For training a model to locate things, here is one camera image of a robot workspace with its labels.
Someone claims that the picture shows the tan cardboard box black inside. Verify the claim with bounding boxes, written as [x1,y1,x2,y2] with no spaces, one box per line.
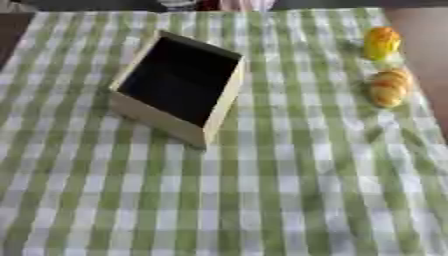
[106,29,247,148]

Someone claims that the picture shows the person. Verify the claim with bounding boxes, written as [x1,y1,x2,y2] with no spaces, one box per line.
[155,0,279,13]

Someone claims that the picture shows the yellow orange toy fruit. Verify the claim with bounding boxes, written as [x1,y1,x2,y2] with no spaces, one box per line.
[362,26,405,62]

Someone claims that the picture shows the tan striped toy croissant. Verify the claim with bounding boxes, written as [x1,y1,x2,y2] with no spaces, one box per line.
[365,68,415,109]

